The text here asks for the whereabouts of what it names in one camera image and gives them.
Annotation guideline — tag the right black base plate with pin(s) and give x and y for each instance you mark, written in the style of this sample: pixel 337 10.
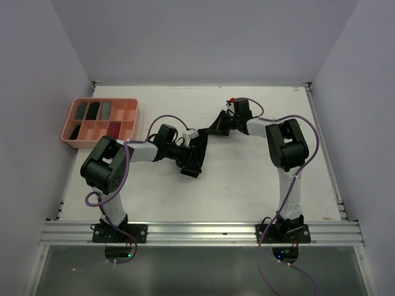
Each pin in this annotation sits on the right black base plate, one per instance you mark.
pixel 282 232

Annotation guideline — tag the dark red rolled underwear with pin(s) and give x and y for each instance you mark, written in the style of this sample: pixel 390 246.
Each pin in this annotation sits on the dark red rolled underwear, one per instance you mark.
pixel 113 129

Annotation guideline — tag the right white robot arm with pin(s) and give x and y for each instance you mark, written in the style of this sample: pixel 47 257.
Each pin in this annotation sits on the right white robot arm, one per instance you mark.
pixel 288 152

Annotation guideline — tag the grey striped underwear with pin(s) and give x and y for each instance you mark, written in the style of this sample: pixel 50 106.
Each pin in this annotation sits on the grey striped underwear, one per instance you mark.
pixel 106 110
pixel 81 111

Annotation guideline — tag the pink divided organizer tray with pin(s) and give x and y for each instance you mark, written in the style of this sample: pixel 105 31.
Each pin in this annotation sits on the pink divided organizer tray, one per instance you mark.
pixel 124 110

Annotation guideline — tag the grey striped rolled underwear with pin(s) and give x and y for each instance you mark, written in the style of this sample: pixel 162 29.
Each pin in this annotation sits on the grey striped rolled underwear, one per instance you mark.
pixel 81 111

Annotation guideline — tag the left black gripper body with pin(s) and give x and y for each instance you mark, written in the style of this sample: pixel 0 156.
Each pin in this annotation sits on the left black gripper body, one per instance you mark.
pixel 180 158

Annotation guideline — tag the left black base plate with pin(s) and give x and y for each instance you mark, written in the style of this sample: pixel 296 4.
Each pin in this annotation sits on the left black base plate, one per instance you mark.
pixel 104 233

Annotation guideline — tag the aluminium mounting rail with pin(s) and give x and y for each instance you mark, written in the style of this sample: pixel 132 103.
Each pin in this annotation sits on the aluminium mounting rail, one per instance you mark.
pixel 208 234

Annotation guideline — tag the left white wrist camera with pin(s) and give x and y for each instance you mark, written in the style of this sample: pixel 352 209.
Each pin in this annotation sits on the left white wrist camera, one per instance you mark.
pixel 190 134

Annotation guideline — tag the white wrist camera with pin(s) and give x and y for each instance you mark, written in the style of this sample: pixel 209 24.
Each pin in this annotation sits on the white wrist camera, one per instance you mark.
pixel 190 134
pixel 231 103

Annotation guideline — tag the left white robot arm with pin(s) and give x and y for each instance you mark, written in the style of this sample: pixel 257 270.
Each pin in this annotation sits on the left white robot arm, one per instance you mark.
pixel 107 166

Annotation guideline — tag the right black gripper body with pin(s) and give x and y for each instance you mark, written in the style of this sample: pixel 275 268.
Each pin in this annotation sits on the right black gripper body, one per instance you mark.
pixel 233 120

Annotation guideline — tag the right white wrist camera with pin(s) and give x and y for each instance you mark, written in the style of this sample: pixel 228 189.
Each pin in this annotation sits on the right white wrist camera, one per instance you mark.
pixel 231 103

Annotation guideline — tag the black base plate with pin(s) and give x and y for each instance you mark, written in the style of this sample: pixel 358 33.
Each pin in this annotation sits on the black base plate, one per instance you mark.
pixel 282 232
pixel 104 233

